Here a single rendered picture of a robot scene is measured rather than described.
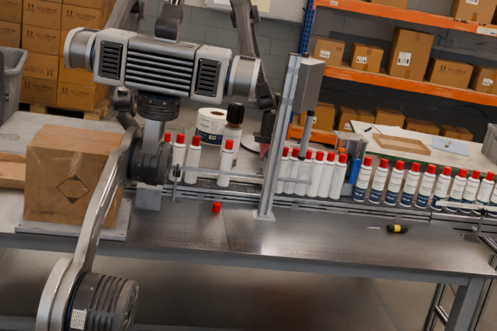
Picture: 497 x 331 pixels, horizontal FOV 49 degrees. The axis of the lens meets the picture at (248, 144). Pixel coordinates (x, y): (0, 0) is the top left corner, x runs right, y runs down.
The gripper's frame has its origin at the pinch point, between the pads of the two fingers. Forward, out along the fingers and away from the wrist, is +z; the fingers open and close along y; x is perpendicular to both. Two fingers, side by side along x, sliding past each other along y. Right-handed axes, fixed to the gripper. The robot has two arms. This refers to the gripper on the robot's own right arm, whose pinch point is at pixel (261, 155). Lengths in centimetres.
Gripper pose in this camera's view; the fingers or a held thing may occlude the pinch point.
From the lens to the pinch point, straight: 239.3
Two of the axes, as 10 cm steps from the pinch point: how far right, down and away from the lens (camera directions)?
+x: 1.1, 3.3, -9.4
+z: -1.8, 9.3, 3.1
